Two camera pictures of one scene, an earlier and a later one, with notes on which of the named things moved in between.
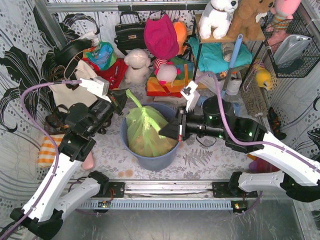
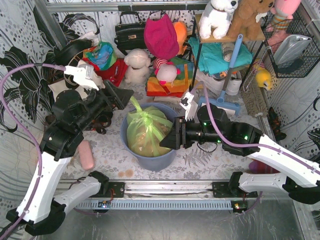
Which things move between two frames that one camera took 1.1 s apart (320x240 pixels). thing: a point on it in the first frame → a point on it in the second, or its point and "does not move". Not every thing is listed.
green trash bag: (143, 124) does not move
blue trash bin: (148, 163) does not move
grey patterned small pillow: (227, 48) does not move
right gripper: (181, 127) → (180, 133)
